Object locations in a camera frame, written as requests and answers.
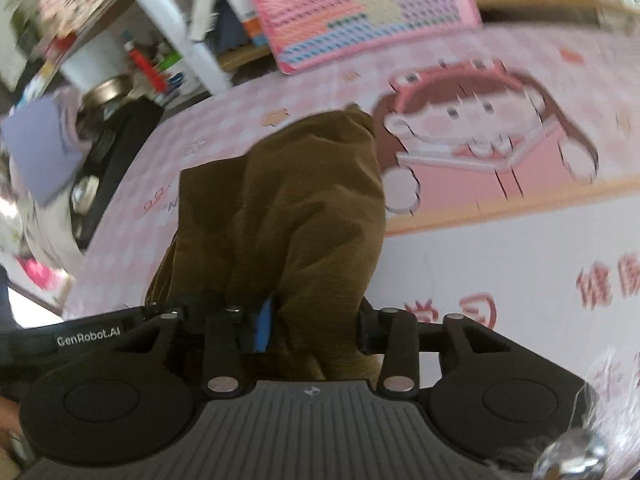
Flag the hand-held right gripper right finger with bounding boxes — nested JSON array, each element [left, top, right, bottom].
[[356, 307, 511, 400]]

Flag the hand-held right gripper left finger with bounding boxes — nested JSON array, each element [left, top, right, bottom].
[[117, 297, 275, 401]]

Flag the brown corduroy pants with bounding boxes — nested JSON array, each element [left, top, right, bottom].
[[144, 105, 387, 383]]

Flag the white cloth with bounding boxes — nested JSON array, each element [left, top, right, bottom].
[[0, 170, 83, 281]]

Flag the pink cartoon desk mat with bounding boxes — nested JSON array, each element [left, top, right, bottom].
[[62, 20, 640, 391]]

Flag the white wristwatch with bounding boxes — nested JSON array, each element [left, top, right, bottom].
[[70, 175, 101, 211]]

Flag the lilac folded cloth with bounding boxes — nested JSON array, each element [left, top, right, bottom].
[[0, 95, 86, 206]]

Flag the shiny silver bead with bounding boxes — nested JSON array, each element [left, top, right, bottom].
[[530, 430, 608, 480]]

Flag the black bag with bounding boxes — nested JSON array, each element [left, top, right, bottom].
[[70, 97, 166, 251]]

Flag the white fluffy sleeve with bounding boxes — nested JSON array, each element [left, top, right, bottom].
[[580, 345, 640, 480]]

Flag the gold round tin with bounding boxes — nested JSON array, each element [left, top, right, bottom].
[[80, 74, 133, 111]]

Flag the pen holder with pens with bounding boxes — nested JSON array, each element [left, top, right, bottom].
[[122, 30, 186, 96]]

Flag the pink button learning pad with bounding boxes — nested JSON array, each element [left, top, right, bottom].
[[242, 0, 483, 75]]

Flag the white shelf unit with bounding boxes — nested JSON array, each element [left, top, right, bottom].
[[60, 0, 233, 96]]

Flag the wooden bookshelf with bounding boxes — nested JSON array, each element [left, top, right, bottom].
[[217, 0, 640, 73]]

